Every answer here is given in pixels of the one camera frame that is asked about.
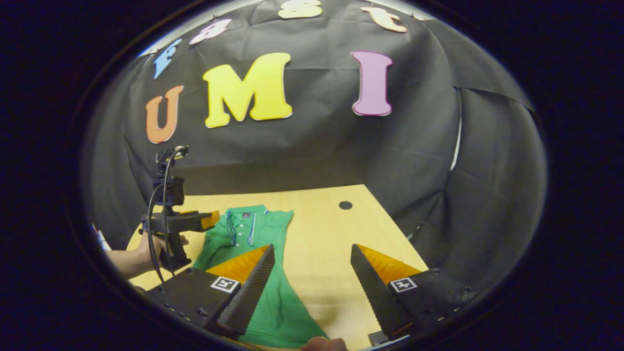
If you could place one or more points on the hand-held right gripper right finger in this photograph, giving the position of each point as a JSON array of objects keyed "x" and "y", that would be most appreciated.
[{"x": 378, "y": 297}]

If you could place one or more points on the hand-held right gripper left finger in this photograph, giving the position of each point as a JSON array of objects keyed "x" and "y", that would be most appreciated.
[{"x": 251, "y": 292}]

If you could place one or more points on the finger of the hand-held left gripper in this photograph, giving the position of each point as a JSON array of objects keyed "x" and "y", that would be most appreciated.
[{"x": 192, "y": 222}]

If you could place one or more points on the green T-shirt with collar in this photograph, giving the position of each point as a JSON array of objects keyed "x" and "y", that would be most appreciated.
[{"x": 265, "y": 229}]

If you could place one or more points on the black round table grommet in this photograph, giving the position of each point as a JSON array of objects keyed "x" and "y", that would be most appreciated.
[{"x": 345, "y": 205}]

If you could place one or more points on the black backdrop cloth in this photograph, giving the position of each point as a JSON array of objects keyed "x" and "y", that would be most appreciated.
[{"x": 317, "y": 156}]

